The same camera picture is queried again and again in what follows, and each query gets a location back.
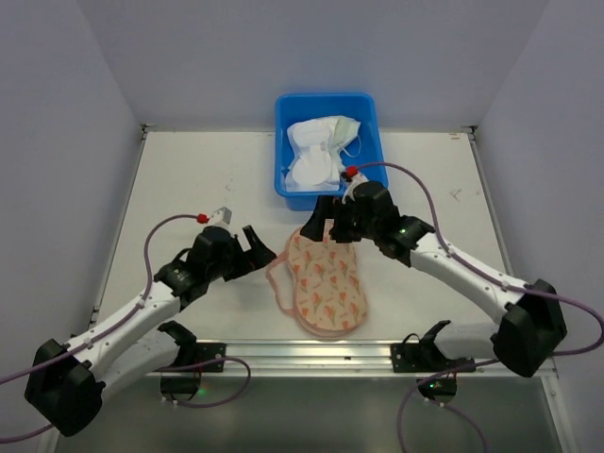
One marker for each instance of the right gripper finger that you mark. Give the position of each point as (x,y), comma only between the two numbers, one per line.
(314,229)
(344,228)

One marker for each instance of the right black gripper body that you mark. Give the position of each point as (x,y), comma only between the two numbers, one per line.
(337,225)

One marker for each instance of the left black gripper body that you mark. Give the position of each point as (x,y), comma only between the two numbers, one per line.
(242,260)

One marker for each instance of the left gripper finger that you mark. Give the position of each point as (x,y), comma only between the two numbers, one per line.
(250,262)
(257,246)

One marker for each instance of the floral mesh laundry bag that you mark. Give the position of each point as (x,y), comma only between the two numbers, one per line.
(318,284)

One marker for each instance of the light green bra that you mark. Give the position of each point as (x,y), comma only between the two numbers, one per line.
(346,131)

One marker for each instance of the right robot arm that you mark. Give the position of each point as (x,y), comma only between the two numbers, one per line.
(526,323)

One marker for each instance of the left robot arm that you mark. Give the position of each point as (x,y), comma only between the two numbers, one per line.
(70,382)

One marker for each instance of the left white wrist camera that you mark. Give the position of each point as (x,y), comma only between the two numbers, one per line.
(219,218)

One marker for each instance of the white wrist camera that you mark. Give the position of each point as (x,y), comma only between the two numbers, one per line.
(352,178)
(219,218)

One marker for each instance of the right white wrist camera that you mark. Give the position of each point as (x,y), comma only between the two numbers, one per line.
(352,178)

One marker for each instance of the aluminium mounting rail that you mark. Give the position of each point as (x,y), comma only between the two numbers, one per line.
(304,358)

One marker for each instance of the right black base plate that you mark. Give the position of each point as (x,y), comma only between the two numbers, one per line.
(416,354)

